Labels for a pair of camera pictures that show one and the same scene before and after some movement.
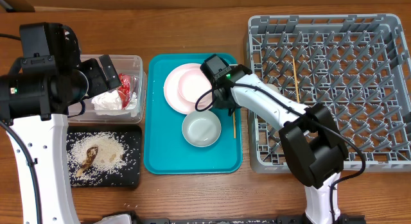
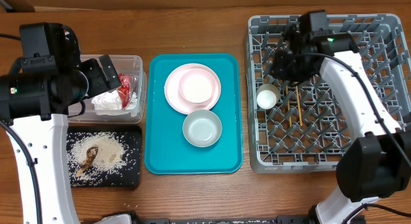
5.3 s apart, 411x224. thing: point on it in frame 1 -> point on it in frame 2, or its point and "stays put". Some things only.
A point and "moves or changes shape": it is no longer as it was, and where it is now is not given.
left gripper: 99,83 stays put
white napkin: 109,103 stays put
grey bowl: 201,128 stays put
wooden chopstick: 234,127 moves or changes shape
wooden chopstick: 296,82 stays put
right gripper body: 224,102 -> 289,68
